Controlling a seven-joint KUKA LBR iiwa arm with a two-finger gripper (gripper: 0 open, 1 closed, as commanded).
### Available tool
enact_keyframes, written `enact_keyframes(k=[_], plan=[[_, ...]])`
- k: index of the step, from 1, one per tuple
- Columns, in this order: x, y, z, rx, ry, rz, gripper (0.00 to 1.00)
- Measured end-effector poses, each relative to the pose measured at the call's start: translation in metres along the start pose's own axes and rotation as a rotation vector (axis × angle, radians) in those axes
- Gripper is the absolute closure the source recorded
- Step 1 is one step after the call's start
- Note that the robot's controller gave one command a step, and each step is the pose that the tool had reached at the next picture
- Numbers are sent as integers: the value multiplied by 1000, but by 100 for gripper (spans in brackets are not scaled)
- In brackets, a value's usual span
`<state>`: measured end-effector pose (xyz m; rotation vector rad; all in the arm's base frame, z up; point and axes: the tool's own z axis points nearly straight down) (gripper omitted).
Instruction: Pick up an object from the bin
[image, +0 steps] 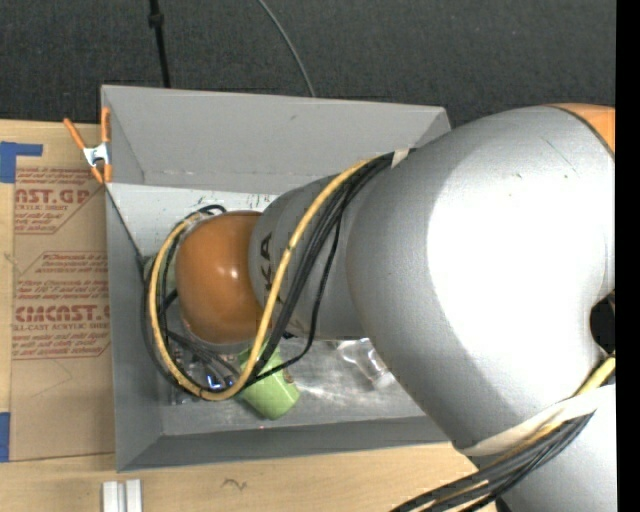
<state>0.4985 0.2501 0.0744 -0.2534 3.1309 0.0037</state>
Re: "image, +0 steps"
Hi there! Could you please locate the light green cup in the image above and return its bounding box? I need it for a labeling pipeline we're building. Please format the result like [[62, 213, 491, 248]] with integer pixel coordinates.
[[236, 346, 302, 421]]

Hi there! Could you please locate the brown cardboard board red print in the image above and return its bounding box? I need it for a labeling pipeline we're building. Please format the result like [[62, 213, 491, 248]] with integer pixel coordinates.
[[0, 118, 119, 464]]

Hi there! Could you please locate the clear glass thing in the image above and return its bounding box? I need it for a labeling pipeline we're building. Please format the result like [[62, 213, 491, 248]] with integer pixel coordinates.
[[335, 337, 399, 392]]

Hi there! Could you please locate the grey metal bin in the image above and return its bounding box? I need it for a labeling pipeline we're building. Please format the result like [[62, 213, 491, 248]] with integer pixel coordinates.
[[99, 83, 455, 474]]

